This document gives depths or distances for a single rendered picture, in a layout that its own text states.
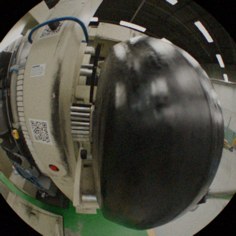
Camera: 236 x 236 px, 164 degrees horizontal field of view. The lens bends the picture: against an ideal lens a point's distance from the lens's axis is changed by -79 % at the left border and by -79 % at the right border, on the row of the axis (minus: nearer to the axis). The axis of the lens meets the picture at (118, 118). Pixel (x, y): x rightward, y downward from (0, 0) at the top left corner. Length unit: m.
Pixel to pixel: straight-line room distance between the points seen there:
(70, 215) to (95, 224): 0.33
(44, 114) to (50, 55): 0.14
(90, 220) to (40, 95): 1.33
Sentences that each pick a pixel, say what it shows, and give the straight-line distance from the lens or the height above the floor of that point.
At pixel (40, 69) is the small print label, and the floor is 1.38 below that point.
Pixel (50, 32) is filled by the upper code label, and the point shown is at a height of 1.49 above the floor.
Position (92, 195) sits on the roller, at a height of 0.92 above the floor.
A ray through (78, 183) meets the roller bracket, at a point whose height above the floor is 0.95.
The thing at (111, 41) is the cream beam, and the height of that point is 1.64.
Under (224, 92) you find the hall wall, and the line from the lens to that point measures 11.61.
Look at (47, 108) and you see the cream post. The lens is 0.22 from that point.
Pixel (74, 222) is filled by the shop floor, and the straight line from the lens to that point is 1.38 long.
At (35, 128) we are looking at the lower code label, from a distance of 0.27.
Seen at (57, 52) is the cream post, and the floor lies 1.42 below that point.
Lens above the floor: 1.34
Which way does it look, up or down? 18 degrees down
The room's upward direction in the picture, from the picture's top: 10 degrees clockwise
